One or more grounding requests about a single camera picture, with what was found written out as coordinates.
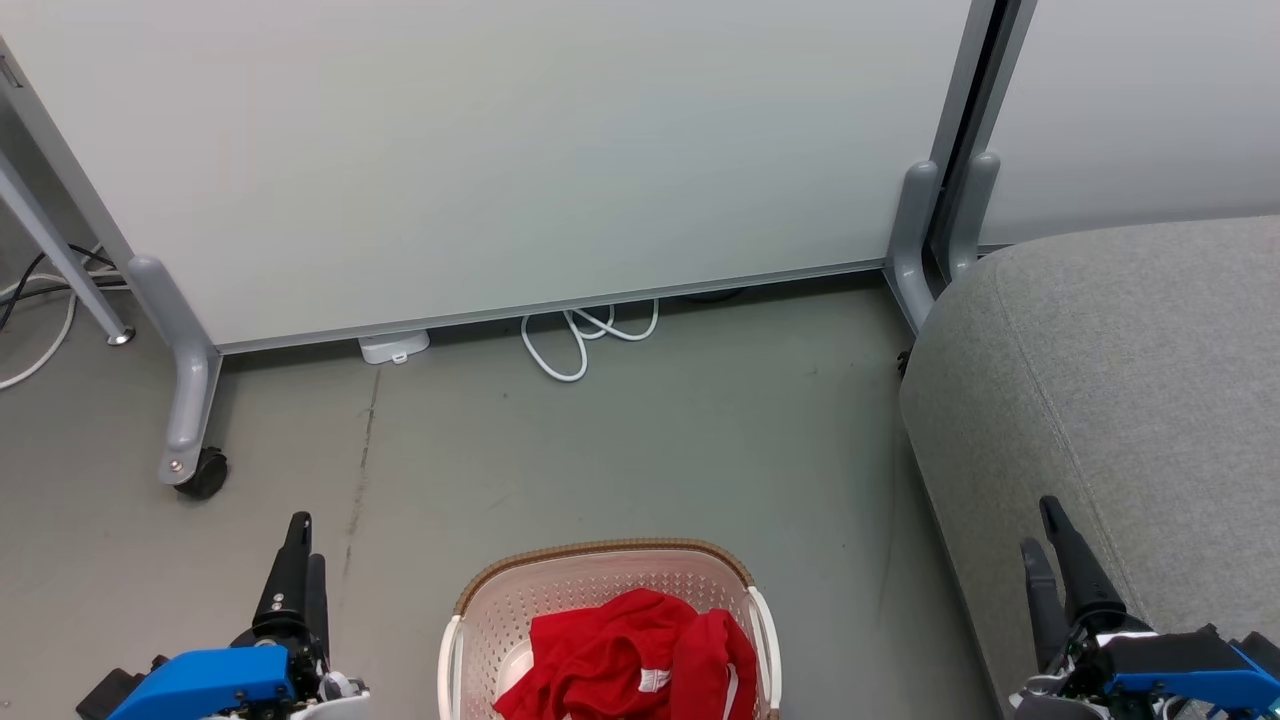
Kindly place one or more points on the red cloth garment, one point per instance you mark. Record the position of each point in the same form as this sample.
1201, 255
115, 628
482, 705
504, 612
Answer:
610, 655

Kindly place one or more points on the grey fabric sofa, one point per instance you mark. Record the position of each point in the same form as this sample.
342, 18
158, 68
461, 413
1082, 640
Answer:
1120, 400

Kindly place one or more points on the perforated plastic laundry basket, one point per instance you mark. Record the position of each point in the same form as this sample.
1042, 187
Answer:
600, 575

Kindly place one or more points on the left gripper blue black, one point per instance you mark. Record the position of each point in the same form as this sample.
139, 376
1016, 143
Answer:
215, 680

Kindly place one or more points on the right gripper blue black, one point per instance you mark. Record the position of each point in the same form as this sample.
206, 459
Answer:
1180, 670

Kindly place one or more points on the white power adapter box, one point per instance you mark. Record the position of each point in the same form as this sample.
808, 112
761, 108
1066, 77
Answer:
394, 346

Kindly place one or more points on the large white partition panel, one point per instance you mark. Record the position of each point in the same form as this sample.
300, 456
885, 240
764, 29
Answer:
500, 150

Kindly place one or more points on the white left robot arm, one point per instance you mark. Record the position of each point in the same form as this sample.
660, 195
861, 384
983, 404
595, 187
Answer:
340, 708

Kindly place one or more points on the black caster wheel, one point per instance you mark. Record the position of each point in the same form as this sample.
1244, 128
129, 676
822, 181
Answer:
904, 364
208, 475

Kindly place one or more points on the narrow white partition panel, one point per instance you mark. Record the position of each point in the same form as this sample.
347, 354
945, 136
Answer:
1140, 110

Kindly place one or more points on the grey metal table leg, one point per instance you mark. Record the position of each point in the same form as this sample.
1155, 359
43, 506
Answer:
50, 245

